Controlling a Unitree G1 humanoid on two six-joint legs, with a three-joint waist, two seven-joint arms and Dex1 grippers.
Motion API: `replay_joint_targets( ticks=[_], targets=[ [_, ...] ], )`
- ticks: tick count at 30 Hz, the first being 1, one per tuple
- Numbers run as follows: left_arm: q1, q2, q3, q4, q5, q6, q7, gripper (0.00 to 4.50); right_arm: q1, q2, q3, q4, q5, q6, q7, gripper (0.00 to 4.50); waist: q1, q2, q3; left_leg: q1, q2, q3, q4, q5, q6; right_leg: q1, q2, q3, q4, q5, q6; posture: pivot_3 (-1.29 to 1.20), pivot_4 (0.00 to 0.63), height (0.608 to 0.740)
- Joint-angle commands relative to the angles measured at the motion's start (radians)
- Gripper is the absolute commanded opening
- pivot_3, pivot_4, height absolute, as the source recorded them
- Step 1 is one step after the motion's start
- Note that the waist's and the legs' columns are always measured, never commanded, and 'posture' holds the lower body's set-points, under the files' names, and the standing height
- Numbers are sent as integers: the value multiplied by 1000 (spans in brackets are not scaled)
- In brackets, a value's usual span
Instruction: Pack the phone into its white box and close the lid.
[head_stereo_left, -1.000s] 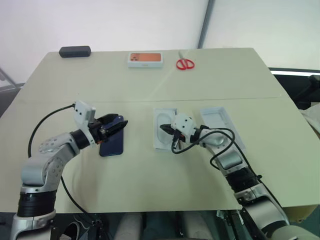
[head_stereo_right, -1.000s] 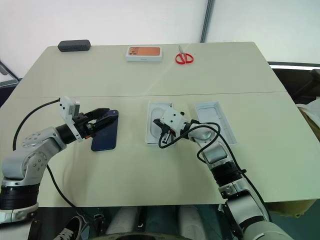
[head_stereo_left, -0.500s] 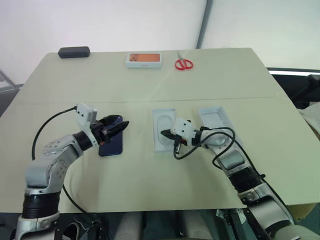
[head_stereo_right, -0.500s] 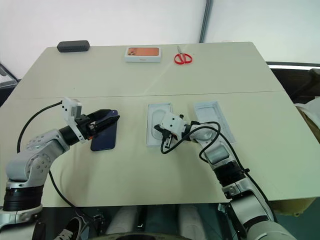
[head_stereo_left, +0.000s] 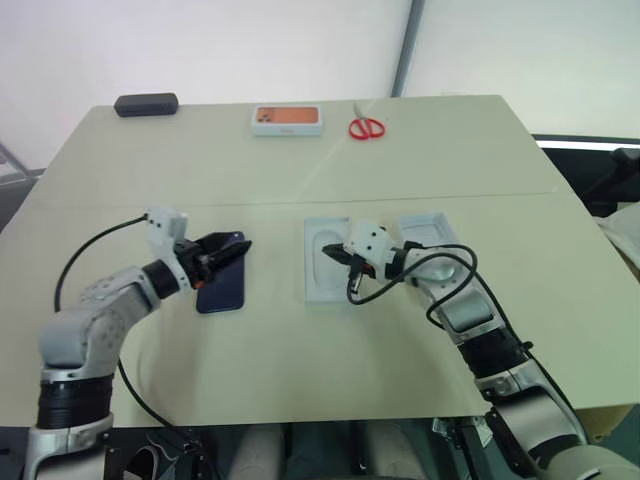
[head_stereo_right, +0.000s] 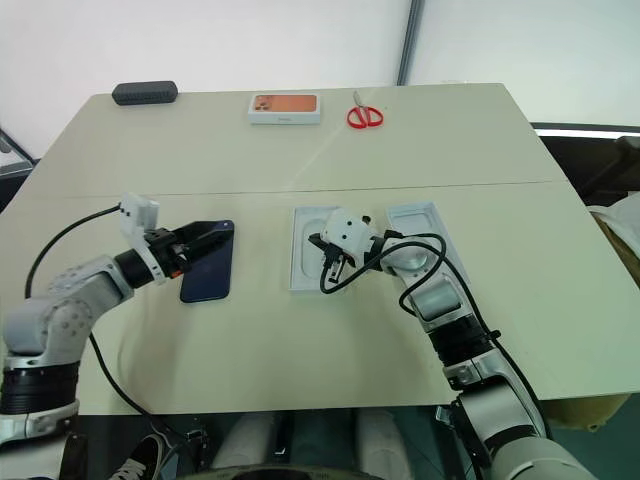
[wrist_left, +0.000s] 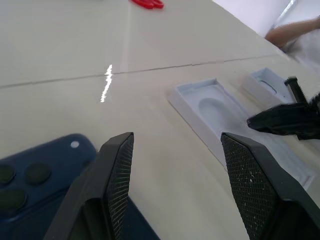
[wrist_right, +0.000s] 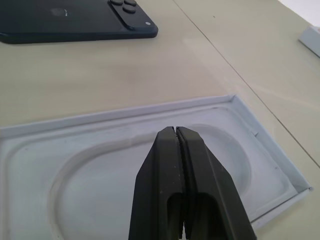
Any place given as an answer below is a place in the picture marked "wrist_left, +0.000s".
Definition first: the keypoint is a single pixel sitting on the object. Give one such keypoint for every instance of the blue phone box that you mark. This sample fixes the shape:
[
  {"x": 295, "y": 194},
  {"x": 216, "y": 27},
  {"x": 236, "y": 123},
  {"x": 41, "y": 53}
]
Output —
[{"x": 257, "y": 85}]

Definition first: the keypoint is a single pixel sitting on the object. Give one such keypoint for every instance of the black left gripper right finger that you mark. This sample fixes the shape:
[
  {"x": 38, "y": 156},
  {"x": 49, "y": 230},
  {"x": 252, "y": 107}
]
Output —
[{"x": 260, "y": 190}]

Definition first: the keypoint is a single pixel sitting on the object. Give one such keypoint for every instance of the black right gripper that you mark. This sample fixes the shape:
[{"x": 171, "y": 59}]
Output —
[{"x": 313, "y": 120}]

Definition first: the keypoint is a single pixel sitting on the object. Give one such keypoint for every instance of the white phone box base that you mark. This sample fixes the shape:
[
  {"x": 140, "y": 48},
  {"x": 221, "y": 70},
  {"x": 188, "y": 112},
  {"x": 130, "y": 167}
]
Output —
[{"x": 215, "y": 110}]

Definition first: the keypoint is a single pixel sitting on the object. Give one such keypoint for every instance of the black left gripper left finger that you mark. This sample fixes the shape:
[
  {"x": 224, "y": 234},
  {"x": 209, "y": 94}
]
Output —
[{"x": 92, "y": 190}]

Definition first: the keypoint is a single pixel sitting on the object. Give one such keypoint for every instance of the dark blue smartphone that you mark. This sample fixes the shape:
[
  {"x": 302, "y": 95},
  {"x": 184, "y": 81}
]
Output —
[{"x": 57, "y": 152}]

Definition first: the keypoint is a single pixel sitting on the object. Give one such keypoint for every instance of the person's white garment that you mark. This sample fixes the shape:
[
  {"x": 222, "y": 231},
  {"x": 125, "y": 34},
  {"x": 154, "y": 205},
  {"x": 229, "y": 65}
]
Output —
[{"x": 310, "y": 55}]

